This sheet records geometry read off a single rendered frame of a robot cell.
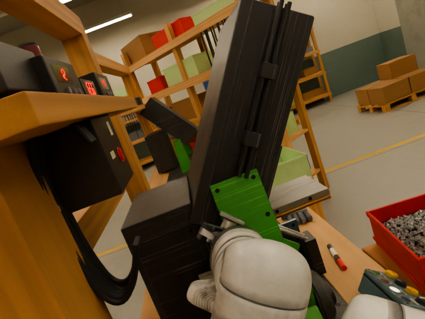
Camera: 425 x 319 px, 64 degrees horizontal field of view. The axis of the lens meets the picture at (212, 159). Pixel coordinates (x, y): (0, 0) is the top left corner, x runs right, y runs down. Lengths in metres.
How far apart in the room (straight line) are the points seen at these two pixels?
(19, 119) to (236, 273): 0.27
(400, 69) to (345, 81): 3.40
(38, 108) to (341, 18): 10.47
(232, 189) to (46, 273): 0.41
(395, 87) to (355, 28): 4.30
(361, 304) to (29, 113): 0.34
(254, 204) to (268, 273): 0.53
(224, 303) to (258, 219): 0.52
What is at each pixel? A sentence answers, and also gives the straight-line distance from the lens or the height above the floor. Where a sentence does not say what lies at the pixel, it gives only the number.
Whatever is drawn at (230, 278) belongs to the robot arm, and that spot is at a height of 1.34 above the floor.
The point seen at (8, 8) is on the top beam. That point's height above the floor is 1.85.
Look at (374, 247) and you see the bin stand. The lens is 1.28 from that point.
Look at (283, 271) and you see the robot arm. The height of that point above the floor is 1.34.
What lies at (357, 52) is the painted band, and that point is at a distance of 10.81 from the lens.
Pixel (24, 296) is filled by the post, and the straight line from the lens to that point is 0.58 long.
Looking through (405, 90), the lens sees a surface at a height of 0.24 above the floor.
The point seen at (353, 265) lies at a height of 0.90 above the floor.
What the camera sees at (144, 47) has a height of 2.22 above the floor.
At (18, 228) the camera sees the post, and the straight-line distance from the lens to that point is 0.54.
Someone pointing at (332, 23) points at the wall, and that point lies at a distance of 10.61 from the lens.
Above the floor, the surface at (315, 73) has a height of 0.85.
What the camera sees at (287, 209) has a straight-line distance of 0.91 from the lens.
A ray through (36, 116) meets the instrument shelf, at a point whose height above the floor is 1.51.
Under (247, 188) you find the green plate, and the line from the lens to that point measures 0.77.
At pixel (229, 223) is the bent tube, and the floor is 1.20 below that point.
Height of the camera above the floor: 1.48
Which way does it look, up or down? 12 degrees down
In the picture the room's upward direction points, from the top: 20 degrees counter-clockwise
